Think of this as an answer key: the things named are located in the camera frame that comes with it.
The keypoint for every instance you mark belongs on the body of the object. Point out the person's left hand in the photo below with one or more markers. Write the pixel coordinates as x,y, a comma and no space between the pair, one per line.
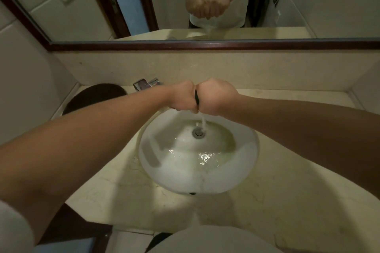
182,95

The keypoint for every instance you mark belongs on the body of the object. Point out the person's right hand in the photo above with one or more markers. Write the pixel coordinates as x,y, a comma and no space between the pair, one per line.
218,95

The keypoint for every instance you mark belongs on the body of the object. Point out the person's left fingers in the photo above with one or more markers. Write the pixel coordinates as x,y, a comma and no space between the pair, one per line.
185,109

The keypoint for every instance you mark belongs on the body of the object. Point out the person's right fingers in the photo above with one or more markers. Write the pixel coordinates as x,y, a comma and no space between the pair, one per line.
204,111

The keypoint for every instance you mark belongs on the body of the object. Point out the person's left forearm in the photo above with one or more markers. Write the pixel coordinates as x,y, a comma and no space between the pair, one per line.
74,155

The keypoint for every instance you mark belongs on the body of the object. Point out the person's right forearm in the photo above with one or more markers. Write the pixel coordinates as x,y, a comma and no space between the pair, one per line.
311,131

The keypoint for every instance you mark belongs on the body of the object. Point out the running water stream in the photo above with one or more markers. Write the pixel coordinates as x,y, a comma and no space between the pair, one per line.
204,122

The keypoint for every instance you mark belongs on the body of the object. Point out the chrome sink drain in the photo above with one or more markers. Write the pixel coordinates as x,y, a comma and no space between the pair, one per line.
198,132

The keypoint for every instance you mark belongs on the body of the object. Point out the chrome faucet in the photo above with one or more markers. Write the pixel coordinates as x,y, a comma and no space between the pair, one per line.
145,84

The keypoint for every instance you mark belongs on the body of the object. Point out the white ceramic sink basin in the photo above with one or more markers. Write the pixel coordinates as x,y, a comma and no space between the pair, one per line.
184,166

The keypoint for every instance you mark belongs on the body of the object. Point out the black round tray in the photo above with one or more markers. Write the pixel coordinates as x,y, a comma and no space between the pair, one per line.
95,95

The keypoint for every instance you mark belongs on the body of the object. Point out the brown framed wall mirror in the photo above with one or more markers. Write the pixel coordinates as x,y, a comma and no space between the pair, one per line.
74,0

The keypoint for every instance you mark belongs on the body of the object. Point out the dark brown door frame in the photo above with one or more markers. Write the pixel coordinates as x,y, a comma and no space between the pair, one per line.
74,226

